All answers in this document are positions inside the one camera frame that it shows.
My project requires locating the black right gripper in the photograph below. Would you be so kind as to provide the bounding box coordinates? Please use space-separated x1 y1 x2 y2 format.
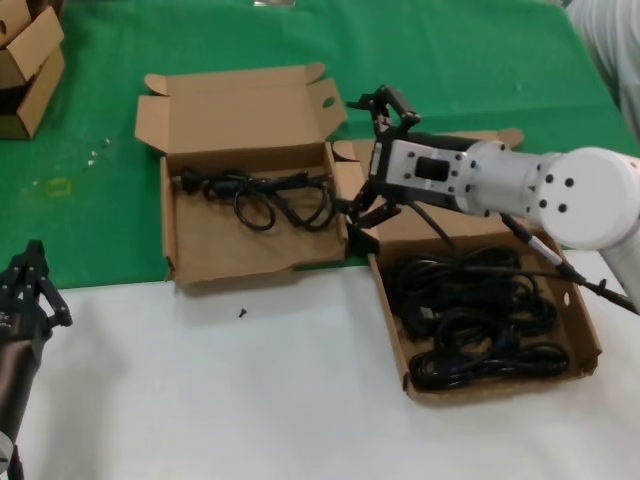
333 84 476 232

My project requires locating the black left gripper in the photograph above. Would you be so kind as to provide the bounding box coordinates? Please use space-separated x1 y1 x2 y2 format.
0 240 74 351

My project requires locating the black power cord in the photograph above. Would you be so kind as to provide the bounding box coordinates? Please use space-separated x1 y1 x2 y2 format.
172 167 351 232
408 342 571 392
402 287 559 351
394 247 524 306

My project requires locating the open flat cardboard box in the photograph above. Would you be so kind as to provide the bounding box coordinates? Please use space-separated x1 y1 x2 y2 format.
332 128 604 401
133 62 350 286

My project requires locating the small brown cardboard box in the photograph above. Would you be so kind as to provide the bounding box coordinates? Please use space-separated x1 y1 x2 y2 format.
0 47 67 140
0 5 66 91

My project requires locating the green table cloth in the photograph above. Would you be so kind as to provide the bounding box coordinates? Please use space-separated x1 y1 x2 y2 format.
0 0 640 291

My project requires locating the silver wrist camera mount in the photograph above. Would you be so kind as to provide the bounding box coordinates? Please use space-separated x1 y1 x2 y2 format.
372 139 477 209

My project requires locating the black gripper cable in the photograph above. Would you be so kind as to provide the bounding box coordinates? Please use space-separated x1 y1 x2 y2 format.
412 199 601 289

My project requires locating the black cable silver connector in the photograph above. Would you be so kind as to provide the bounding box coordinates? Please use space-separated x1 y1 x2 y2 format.
501 212 640 316

